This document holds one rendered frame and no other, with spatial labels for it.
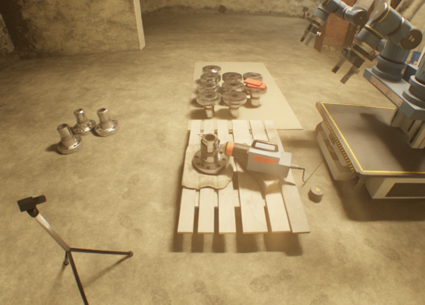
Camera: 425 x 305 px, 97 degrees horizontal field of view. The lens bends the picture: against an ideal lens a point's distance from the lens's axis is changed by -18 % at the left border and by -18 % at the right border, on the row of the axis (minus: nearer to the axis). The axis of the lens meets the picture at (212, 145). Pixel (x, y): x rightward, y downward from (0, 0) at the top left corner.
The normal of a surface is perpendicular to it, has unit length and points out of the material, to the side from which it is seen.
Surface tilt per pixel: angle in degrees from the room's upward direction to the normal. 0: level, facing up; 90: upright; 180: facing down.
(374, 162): 0
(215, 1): 90
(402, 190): 90
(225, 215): 0
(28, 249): 0
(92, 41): 90
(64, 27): 90
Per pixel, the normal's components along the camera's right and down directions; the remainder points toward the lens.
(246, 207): 0.00, -0.77
